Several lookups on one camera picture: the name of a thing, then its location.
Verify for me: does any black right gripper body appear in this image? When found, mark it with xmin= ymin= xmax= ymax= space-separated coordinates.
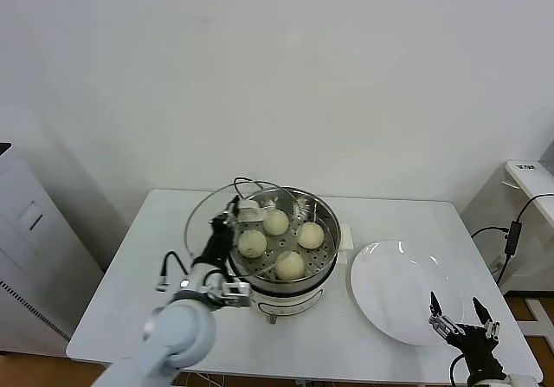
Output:
xmin=445 ymin=323 xmax=506 ymax=376

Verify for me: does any stainless steel steamer basket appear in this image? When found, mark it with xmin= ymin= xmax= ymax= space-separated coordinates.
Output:
xmin=229 ymin=186 xmax=354 ymax=293

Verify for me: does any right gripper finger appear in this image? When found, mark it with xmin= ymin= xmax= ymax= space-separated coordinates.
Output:
xmin=428 ymin=292 xmax=461 ymax=340
xmin=472 ymin=297 xmax=501 ymax=341

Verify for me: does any cream electric cooker base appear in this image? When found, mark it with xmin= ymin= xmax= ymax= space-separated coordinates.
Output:
xmin=227 ymin=248 xmax=350 ymax=326

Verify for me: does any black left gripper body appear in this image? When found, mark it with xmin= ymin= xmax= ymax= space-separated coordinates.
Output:
xmin=191 ymin=222 xmax=239 ymax=272

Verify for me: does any white side desk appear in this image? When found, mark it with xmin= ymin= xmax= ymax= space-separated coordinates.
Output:
xmin=501 ymin=159 xmax=554 ymax=236

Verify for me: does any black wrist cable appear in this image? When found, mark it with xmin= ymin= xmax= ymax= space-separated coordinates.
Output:
xmin=448 ymin=354 xmax=471 ymax=384
xmin=156 ymin=250 xmax=194 ymax=292

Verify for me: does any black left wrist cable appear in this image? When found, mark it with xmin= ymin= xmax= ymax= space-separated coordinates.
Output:
xmin=156 ymin=250 xmax=194 ymax=292

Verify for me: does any grey white cabinet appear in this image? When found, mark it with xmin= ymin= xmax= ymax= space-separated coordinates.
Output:
xmin=0 ymin=140 xmax=105 ymax=356

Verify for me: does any white steamed baozi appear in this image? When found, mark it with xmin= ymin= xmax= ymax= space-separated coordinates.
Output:
xmin=296 ymin=222 xmax=325 ymax=249
xmin=237 ymin=229 xmax=268 ymax=259
xmin=274 ymin=250 xmax=306 ymax=281
xmin=262 ymin=209 xmax=290 ymax=236

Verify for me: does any black cooker power cable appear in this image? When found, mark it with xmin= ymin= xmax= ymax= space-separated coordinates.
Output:
xmin=233 ymin=176 xmax=266 ymax=200

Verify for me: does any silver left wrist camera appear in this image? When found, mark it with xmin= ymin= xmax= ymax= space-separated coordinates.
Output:
xmin=222 ymin=281 xmax=253 ymax=309

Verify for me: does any black power adapter cable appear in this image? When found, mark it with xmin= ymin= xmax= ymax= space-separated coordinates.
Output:
xmin=470 ymin=193 xmax=554 ymax=287

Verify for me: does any large white round plate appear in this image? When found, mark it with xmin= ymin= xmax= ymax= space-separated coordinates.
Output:
xmin=349 ymin=239 xmax=467 ymax=347

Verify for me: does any round glass pot lid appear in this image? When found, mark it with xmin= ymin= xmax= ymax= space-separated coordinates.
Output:
xmin=184 ymin=180 xmax=324 ymax=282

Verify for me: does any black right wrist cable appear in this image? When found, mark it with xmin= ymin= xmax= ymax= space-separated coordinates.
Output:
xmin=448 ymin=354 xmax=471 ymax=384

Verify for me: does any white metal base frame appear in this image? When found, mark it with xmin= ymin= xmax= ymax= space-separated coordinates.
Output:
xmin=522 ymin=298 xmax=554 ymax=339

